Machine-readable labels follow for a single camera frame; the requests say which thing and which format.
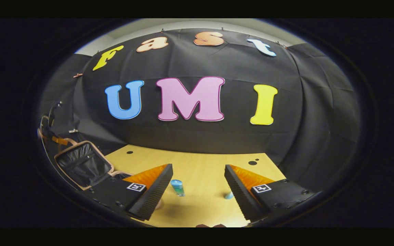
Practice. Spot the black backdrop cloth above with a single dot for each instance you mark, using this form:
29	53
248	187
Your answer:
238	65

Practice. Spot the pink suitcase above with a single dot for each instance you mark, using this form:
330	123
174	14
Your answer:
80	164

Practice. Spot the light blue skin care tube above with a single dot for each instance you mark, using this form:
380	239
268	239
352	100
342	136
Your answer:
228	195

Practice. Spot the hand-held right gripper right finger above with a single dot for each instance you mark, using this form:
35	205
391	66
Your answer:
241	198

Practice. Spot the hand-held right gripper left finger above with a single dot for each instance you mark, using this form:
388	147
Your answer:
156	194

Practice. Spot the copper cloth clip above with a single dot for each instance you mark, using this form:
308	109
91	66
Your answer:
77	75

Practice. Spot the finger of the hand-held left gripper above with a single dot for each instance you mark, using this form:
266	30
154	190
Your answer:
60	140

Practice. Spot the blue green skin care bottle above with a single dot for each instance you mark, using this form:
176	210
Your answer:
178	188

